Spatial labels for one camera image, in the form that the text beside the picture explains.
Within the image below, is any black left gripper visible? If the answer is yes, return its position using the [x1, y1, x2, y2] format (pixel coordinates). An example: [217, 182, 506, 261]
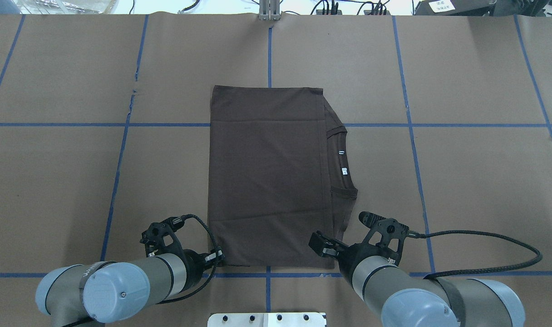
[140, 219, 226, 286]

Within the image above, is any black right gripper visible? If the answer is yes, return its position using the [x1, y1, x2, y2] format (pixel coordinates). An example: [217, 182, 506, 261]
[309, 211, 409, 276]

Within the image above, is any dark brown t-shirt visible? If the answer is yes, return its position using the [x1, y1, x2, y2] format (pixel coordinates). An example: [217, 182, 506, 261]
[208, 85, 358, 269]

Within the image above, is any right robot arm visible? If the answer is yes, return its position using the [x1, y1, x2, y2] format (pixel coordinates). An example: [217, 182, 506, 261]
[309, 211, 541, 327]

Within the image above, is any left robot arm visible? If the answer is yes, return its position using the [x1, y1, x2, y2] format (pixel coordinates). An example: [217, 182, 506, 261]
[34, 214, 225, 327]

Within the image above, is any brown paper table cover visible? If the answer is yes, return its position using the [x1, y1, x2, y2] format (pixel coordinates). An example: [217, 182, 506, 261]
[0, 12, 552, 327]

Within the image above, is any black box with label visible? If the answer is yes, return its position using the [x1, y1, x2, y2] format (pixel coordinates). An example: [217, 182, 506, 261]
[414, 0, 496, 16]

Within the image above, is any white metal mount base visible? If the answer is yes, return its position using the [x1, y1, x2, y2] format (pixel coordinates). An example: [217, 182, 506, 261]
[207, 312, 328, 327]

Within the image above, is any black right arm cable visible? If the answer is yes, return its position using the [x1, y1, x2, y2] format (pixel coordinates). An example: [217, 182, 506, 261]
[408, 230, 543, 279]

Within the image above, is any black cable bundle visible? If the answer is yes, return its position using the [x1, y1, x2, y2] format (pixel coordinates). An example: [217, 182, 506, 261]
[310, 0, 391, 17]

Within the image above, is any aluminium frame profile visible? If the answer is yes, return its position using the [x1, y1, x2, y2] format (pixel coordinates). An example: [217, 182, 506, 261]
[256, 0, 281, 21]

